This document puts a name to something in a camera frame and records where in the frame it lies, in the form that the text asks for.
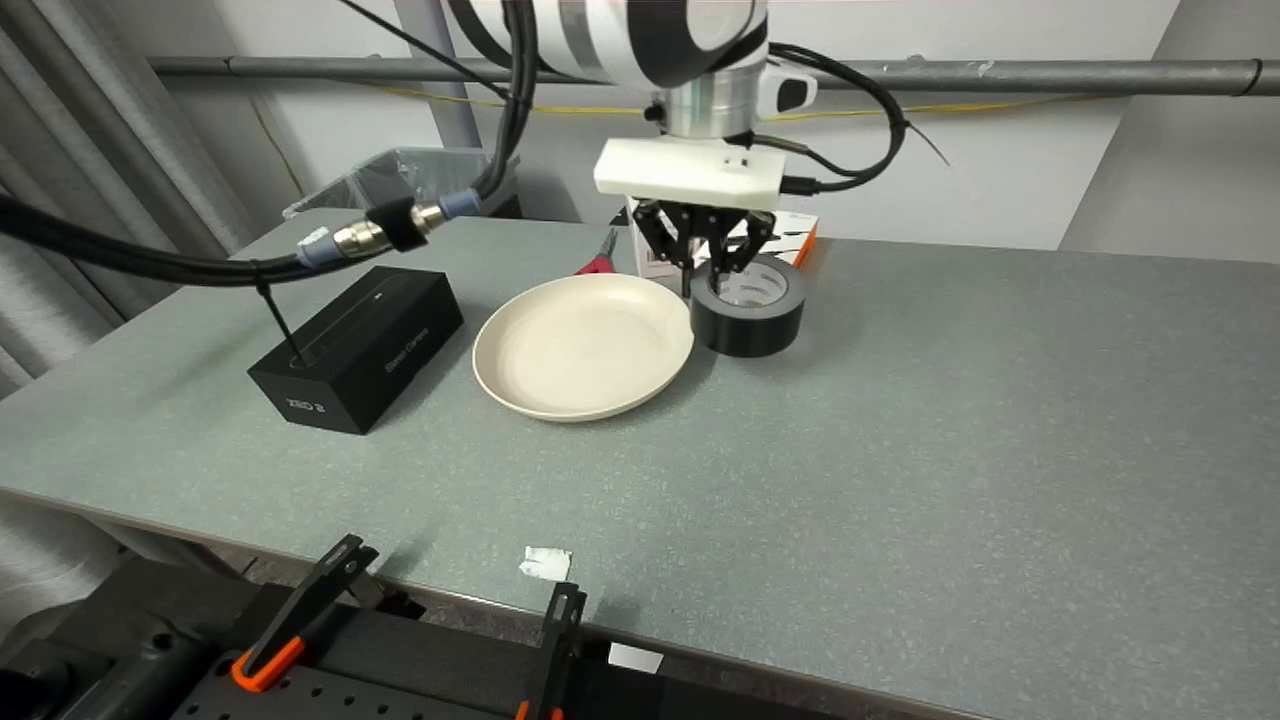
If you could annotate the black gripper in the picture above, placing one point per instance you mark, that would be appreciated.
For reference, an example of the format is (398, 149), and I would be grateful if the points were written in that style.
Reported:
(703, 220)

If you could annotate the black tape roll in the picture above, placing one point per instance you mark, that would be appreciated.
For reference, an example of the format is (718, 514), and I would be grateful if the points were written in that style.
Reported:
(751, 318)

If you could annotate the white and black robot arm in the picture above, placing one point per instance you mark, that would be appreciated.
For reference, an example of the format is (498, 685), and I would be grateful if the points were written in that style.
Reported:
(625, 33)

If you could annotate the white round plate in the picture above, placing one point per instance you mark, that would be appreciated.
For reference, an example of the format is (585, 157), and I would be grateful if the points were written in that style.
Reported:
(583, 347)

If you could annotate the orange and white small box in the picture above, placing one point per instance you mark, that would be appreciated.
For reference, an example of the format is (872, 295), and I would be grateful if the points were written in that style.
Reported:
(798, 240)

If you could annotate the grey slanted metal strut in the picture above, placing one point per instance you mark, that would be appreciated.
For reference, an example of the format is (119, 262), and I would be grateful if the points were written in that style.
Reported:
(441, 81)

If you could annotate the small white paper scrap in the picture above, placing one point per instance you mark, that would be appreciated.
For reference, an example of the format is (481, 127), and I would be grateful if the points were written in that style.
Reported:
(544, 563)

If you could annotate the black rectangular cardboard box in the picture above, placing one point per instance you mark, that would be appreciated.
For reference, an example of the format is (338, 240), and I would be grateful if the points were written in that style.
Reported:
(363, 349)

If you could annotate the white sticker label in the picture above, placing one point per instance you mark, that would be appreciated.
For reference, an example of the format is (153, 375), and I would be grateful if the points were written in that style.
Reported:
(633, 659)

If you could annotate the black and orange clamp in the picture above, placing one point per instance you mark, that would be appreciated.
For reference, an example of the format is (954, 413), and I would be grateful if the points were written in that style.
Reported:
(556, 654)
(302, 612)

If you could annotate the thin black zip tie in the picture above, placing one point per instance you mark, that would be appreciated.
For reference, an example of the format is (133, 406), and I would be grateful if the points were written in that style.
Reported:
(276, 320)

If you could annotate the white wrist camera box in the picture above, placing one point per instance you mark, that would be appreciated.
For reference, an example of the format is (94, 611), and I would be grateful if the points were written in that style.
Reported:
(691, 175)

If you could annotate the grey metal rail pipe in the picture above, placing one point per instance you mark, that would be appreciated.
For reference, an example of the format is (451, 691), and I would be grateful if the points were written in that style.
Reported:
(1043, 76)

